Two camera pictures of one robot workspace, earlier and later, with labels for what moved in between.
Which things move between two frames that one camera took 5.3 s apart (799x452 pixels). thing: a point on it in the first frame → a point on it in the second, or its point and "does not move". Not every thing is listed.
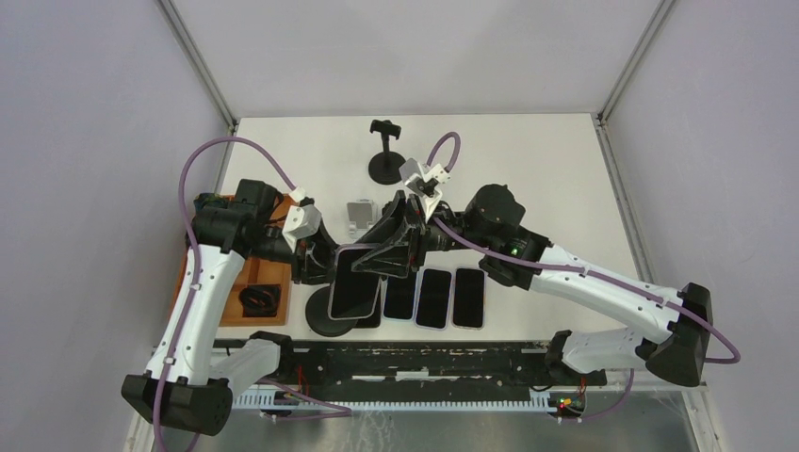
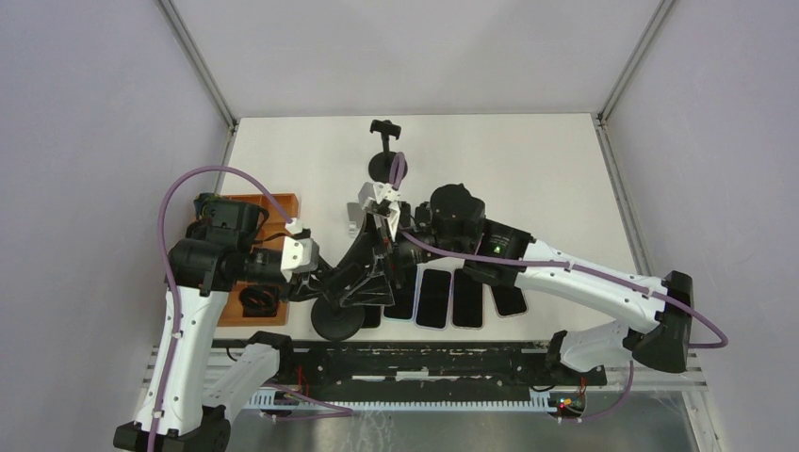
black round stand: x=317 y=314 does not move
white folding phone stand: x=361 y=214 does not move
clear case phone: x=353 y=294 → x=509 y=300
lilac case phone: x=433 y=301 does not move
